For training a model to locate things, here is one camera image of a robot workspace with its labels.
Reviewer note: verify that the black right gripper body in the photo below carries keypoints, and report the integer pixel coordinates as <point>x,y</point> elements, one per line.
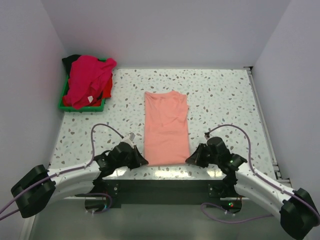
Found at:
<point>213,159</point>

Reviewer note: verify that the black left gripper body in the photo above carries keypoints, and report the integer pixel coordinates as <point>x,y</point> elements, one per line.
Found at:
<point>128,161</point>

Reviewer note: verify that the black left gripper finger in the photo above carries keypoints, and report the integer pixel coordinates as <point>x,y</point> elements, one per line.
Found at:
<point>136,163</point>
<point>137,154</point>

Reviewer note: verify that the salmon pink t-shirt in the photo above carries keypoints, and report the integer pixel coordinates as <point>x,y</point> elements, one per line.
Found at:
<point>166,135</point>

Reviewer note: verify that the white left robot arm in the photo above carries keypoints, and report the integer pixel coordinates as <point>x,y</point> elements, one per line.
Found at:
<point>41,186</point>

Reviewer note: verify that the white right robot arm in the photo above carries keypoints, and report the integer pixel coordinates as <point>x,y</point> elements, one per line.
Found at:
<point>295,209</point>

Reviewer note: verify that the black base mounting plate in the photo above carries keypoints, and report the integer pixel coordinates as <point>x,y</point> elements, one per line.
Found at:
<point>163,192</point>

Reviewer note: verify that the red t-shirt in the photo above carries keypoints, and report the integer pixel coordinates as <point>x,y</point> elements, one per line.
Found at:
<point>92,102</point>

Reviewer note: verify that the magenta t-shirt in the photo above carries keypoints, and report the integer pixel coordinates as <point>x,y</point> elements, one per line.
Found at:
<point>88,77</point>

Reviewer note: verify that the black t-shirt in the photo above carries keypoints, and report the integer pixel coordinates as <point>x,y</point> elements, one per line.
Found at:
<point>67,62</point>

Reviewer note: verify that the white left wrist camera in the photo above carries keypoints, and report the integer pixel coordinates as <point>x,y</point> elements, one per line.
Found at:
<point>129,139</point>

